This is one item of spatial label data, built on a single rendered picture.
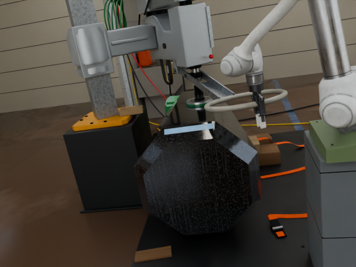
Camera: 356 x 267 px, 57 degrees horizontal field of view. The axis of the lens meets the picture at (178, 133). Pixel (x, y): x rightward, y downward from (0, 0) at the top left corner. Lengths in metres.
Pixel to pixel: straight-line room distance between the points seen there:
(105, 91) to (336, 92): 1.99
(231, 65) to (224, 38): 5.80
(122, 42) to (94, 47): 0.26
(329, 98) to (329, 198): 0.48
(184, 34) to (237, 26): 4.97
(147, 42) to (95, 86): 0.59
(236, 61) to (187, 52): 0.89
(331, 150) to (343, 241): 0.49
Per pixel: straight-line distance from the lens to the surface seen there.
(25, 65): 8.99
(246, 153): 2.13
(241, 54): 1.58
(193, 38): 2.43
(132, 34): 2.96
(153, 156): 2.13
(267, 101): 1.80
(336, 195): 1.65
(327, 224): 1.72
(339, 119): 1.41
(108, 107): 2.93
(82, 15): 2.87
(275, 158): 3.33
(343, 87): 1.42
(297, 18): 7.43
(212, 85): 2.45
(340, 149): 1.52
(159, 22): 2.86
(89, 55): 2.80
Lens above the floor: 1.46
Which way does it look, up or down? 18 degrees down
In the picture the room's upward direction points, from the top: 10 degrees counter-clockwise
